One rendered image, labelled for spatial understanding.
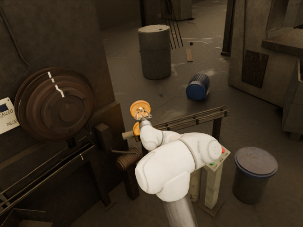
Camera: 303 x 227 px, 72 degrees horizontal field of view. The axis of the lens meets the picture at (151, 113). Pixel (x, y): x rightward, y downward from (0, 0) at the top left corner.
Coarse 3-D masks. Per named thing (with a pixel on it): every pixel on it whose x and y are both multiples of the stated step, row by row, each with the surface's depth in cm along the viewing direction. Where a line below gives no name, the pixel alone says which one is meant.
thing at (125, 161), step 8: (120, 160) 167; (128, 160) 169; (136, 160) 175; (120, 168) 171; (128, 168) 171; (128, 176) 176; (128, 184) 185; (136, 184) 189; (128, 192) 196; (136, 192) 194
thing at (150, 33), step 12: (144, 36) 364; (156, 36) 359; (168, 36) 372; (144, 48) 377; (156, 48) 370; (168, 48) 382; (144, 60) 392; (156, 60) 382; (168, 60) 394; (144, 72) 409; (156, 72) 395; (168, 72) 406
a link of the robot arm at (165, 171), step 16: (176, 144) 74; (144, 160) 72; (160, 160) 69; (176, 160) 70; (192, 160) 72; (144, 176) 68; (160, 176) 68; (176, 176) 70; (160, 192) 71; (176, 192) 71; (176, 208) 74; (192, 208) 78; (176, 224) 76; (192, 224) 77
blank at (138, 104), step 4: (140, 100) 156; (132, 104) 156; (136, 104) 154; (140, 104) 155; (144, 104) 156; (148, 104) 157; (132, 108) 156; (136, 108) 156; (144, 108) 158; (148, 108) 158; (132, 112) 158; (144, 112) 160; (148, 112) 161
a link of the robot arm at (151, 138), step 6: (144, 126) 135; (150, 126) 136; (144, 132) 130; (150, 132) 129; (156, 132) 131; (162, 132) 134; (144, 138) 127; (150, 138) 126; (156, 138) 128; (162, 138) 132; (144, 144) 126; (150, 144) 125; (156, 144) 126
